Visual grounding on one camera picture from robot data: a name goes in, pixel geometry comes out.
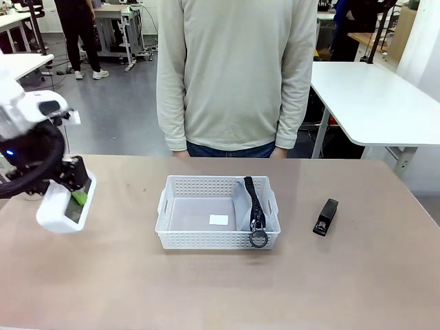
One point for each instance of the grey wheeled workbench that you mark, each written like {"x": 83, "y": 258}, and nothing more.
{"x": 117, "y": 31}

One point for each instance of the background person blue jacket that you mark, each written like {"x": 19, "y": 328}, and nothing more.
{"x": 350, "y": 27}

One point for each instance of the person torso cream sweater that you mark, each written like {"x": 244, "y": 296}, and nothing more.
{"x": 233, "y": 68}

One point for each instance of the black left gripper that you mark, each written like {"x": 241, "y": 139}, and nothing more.
{"x": 32, "y": 154}

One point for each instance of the wooden top table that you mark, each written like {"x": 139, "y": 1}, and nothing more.
{"x": 364, "y": 39}

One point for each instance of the large white table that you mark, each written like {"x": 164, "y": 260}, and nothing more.
{"x": 371, "y": 99}

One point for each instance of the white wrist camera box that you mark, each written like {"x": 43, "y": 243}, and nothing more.
{"x": 71, "y": 117}

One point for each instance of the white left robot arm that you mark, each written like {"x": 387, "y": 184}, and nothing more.
{"x": 20, "y": 110}

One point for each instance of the grey pencil case black zipper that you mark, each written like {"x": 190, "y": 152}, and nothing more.
{"x": 253, "y": 203}

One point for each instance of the person right hand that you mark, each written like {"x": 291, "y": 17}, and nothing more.
{"x": 180, "y": 153}

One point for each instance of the tall cardboard panel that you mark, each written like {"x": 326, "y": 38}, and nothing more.
{"x": 404, "y": 31}

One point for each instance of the white background desk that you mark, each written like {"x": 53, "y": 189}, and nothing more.
{"x": 13, "y": 20}

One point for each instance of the person right forearm cream sleeve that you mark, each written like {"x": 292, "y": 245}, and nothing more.
{"x": 172, "y": 120}

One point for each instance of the person left hand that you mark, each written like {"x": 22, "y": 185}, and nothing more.
{"x": 277, "y": 153}

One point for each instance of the white perforated plastic basket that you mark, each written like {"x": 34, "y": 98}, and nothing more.
{"x": 172, "y": 237}

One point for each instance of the black office chair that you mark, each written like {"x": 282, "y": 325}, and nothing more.
{"x": 36, "y": 24}

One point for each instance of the white label sticker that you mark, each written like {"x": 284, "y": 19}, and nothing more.
{"x": 219, "y": 220}

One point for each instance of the person left forearm cream sleeve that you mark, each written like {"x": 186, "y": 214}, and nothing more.
{"x": 290, "y": 120}

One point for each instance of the white side table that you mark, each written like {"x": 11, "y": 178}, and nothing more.
{"x": 27, "y": 63}

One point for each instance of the black stand pole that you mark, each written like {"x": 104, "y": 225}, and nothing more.
{"x": 376, "y": 34}

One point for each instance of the blue jeans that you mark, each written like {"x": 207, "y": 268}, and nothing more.
{"x": 230, "y": 151}

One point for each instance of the black stapler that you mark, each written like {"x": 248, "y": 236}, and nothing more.
{"x": 326, "y": 216}

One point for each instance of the white rectangular box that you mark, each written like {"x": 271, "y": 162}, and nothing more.
{"x": 56, "y": 213}

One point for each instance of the background person in black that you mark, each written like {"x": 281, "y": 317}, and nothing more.
{"x": 80, "y": 34}

